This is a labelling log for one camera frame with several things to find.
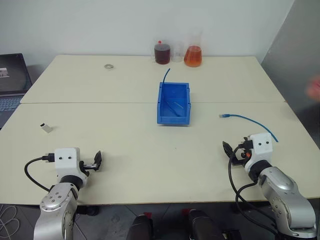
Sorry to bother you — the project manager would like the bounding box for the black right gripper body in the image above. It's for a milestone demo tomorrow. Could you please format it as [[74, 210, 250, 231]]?
[[231, 149, 252, 168]]

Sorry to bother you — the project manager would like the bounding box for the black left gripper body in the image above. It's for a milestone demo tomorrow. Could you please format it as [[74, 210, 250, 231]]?
[[79, 160, 99, 178]]

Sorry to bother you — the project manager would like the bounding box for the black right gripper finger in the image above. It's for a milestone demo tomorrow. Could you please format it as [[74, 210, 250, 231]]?
[[222, 140, 235, 159]]

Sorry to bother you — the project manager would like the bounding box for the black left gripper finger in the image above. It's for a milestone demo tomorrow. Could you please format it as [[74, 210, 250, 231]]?
[[93, 150, 104, 174]]

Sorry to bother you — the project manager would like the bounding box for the blue ethernet cable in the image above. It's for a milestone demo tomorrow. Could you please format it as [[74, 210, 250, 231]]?
[[219, 113, 280, 143]]

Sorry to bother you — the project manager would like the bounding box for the small white adapter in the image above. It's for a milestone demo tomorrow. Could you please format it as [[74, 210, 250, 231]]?
[[40, 122, 54, 134]]

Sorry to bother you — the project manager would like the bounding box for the person's bare hand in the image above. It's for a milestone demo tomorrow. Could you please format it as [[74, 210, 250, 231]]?
[[305, 74, 320, 103]]

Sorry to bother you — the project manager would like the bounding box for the black table foot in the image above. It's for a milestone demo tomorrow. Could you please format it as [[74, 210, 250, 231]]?
[[76, 205, 100, 217]]

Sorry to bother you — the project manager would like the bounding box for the blue plastic bin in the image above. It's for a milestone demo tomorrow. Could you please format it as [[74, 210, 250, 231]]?
[[156, 81, 192, 127]]

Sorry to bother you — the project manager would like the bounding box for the dark rounded shape, red tag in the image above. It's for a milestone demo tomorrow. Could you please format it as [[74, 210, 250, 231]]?
[[181, 208, 226, 240], [126, 212, 155, 240]]

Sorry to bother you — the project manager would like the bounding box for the flask with orange liquid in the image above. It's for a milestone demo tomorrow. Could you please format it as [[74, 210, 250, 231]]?
[[183, 28, 203, 68]]

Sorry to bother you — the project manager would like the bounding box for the empty clear beaker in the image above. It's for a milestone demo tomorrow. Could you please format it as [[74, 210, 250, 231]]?
[[170, 41, 185, 63]]

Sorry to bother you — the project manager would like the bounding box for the beaker with dark brown liquid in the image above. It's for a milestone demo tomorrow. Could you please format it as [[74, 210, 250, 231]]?
[[151, 39, 172, 65]]

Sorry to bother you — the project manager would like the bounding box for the grey laptop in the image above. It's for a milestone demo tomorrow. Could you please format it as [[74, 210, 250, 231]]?
[[0, 52, 33, 128]]

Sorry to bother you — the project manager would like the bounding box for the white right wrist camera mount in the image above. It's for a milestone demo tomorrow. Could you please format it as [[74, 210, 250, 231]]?
[[243, 132, 274, 173]]

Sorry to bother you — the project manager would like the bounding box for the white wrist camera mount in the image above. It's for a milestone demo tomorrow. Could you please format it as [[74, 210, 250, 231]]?
[[243, 132, 274, 173], [54, 147, 90, 187]]

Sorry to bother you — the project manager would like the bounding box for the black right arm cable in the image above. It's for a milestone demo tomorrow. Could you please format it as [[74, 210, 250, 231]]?
[[227, 139, 280, 237]]

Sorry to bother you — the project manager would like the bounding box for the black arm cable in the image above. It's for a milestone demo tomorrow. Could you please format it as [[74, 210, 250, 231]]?
[[227, 139, 280, 237], [24, 152, 56, 193]]

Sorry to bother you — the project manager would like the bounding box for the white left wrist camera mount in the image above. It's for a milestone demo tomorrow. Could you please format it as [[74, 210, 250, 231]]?
[[54, 147, 90, 187]]

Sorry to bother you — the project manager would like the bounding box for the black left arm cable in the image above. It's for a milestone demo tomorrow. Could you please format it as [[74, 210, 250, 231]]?
[[24, 152, 56, 193]]

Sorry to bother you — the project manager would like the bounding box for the white floor cable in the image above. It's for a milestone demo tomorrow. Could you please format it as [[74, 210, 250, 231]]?
[[0, 204, 20, 240]]

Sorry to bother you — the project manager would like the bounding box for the thin blue cable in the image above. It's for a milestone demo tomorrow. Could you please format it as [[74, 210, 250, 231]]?
[[162, 67, 185, 118]]

